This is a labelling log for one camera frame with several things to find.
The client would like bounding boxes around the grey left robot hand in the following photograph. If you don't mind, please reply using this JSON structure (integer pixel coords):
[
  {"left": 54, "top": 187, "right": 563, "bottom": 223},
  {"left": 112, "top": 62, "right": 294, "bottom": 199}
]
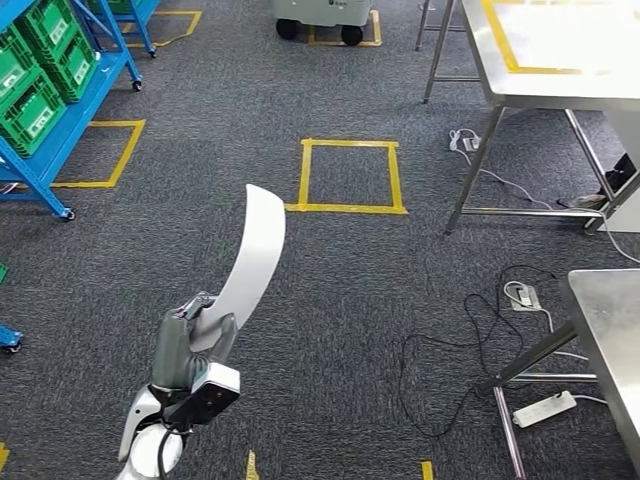
[{"left": 151, "top": 291, "right": 240, "bottom": 399}]

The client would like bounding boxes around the white curved plastic part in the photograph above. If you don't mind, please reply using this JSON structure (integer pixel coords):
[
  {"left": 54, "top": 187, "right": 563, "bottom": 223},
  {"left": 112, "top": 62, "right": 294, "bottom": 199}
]
[{"left": 189, "top": 184, "right": 287, "bottom": 354}]

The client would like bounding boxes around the yellow floor tape square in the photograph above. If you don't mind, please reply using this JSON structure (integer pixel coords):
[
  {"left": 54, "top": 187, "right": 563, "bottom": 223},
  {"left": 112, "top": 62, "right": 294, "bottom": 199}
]
[
  {"left": 244, "top": 450, "right": 435, "bottom": 480},
  {"left": 306, "top": 9, "right": 383, "bottom": 48},
  {"left": 285, "top": 137, "right": 409, "bottom": 216}
]

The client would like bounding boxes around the green plastic crate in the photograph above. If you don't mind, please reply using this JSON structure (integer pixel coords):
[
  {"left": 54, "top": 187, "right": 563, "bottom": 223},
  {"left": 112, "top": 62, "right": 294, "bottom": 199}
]
[
  {"left": 0, "top": 26, "right": 38, "bottom": 111},
  {"left": 17, "top": 0, "right": 78, "bottom": 64},
  {"left": 0, "top": 69, "right": 67, "bottom": 159},
  {"left": 42, "top": 33, "right": 98, "bottom": 104}
]

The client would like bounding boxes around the white wheeled cart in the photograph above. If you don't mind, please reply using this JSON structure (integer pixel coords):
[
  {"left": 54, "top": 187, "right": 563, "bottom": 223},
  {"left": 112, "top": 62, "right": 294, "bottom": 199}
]
[{"left": 272, "top": 0, "right": 374, "bottom": 48}]

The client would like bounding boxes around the white power strip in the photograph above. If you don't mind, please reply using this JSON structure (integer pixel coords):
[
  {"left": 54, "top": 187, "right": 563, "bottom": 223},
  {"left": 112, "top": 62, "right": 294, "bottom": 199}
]
[{"left": 512, "top": 390, "right": 608, "bottom": 430}]

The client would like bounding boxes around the yellow table tape outline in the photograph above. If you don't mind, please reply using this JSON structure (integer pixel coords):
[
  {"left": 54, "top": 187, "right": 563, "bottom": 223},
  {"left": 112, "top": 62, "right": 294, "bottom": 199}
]
[{"left": 479, "top": 0, "right": 640, "bottom": 76}]

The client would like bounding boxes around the stainless steel table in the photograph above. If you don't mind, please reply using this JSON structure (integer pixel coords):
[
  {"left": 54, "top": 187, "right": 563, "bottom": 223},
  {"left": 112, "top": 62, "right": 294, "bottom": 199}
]
[
  {"left": 414, "top": 0, "right": 640, "bottom": 237},
  {"left": 477, "top": 268, "right": 640, "bottom": 480}
]

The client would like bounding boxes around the person's foot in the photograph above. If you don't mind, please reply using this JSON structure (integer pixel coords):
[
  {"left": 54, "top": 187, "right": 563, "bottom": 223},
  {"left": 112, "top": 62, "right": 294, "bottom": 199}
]
[{"left": 574, "top": 152, "right": 638, "bottom": 212}]

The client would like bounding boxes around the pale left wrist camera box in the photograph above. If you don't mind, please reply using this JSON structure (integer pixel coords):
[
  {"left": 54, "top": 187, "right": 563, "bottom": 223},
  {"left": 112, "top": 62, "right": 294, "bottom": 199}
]
[{"left": 189, "top": 362, "right": 242, "bottom": 427}]

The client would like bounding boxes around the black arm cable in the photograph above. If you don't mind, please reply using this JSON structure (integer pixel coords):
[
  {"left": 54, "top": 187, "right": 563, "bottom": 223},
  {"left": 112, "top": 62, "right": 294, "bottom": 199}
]
[{"left": 156, "top": 423, "right": 193, "bottom": 480}]

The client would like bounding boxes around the black floor cable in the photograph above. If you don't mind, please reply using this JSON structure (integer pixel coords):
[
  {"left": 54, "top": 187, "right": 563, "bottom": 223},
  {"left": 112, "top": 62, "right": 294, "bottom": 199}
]
[{"left": 398, "top": 264, "right": 560, "bottom": 441}]

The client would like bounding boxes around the white adapter with cable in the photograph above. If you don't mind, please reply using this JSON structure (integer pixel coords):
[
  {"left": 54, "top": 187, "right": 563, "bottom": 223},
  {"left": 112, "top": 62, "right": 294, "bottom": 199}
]
[{"left": 448, "top": 128, "right": 640, "bottom": 266}]

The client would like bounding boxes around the floor outlet with white cable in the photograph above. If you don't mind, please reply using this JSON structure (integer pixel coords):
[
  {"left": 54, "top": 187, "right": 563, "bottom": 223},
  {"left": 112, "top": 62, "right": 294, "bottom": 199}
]
[{"left": 503, "top": 280, "right": 591, "bottom": 362}]

